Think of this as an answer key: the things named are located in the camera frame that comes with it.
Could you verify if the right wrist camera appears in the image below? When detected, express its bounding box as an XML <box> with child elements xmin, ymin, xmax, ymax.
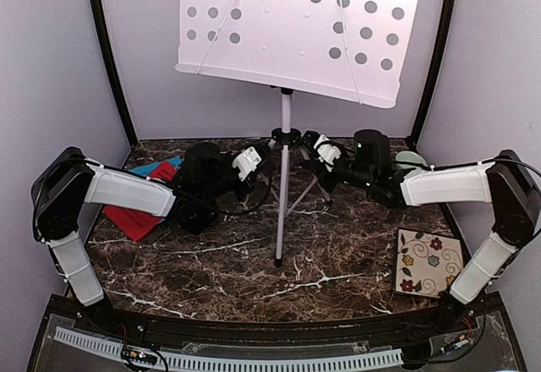
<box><xmin>314</xmin><ymin>134</ymin><xmax>342</xmax><ymax>172</ymax></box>

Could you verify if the red sheet music paper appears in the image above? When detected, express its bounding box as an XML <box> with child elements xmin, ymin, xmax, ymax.
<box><xmin>102</xmin><ymin>162</ymin><xmax>178</xmax><ymax>243</ymax></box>

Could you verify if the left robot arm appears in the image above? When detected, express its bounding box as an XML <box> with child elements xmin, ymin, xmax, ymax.
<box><xmin>30</xmin><ymin>142</ymin><xmax>271</xmax><ymax>335</ymax></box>

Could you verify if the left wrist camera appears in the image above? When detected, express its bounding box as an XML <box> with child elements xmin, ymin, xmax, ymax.
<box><xmin>232</xmin><ymin>146</ymin><xmax>263</xmax><ymax>182</ymax></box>

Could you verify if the white music stand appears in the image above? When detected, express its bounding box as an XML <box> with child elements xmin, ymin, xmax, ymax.
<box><xmin>174</xmin><ymin>0</ymin><xmax>425</xmax><ymax>268</ymax></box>

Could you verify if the pale green bowl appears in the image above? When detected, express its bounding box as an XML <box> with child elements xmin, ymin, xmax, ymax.
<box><xmin>395</xmin><ymin>150</ymin><xmax>427</xmax><ymax>166</ymax></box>

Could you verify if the left black frame post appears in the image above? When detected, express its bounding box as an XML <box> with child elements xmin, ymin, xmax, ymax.
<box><xmin>90</xmin><ymin>0</ymin><xmax>139</xmax><ymax>149</ymax></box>

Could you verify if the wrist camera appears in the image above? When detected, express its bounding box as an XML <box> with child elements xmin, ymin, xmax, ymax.
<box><xmin>314</xmin><ymin>134</ymin><xmax>342</xmax><ymax>172</ymax></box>
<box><xmin>232</xmin><ymin>146</ymin><xmax>263</xmax><ymax>182</ymax></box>

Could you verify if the white slotted cable duct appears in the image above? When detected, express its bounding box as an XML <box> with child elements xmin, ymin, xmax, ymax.
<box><xmin>52</xmin><ymin>327</ymin><xmax>403</xmax><ymax>371</ymax></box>

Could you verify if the blue sheet music paper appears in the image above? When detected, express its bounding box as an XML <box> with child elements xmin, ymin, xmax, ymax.
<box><xmin>129</xmin><ymin>156</ymin><xmax>182</xmax><ymax>180</ymax></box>

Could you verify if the floral ceramic tile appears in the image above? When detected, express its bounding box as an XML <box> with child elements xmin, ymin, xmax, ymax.
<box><xmin>394</xmin><ymin>228</ymin><xmax>464</xmax><ymax>299</ymax></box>

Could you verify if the right black frame post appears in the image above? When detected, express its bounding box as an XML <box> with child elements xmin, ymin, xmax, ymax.
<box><xmin>407</xmin><ymin>0</ymin><xmax>456</xmax><ymax>150</ymax></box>

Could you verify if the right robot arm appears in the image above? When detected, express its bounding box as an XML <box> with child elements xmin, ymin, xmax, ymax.
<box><xmin>301</xmin><ymin>130</ymin><xmax>540</xmax><ymax>333</ymax></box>

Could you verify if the black frame post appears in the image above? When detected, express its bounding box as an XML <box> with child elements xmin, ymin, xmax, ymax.
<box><xmin>90</xmin><ymin>0</ymin><xmax>139</xmax><ymax>149</ymax></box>
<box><xmin>407</xmin><ymin>0</ymin><xmax>456</xmax><ymax>150</ymax></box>

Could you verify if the black metronome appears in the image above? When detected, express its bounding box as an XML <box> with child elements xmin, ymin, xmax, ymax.
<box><xmin>171</xmin><ymin>199</ymin><xmax>219</xmax><ymax>235</ymax></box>

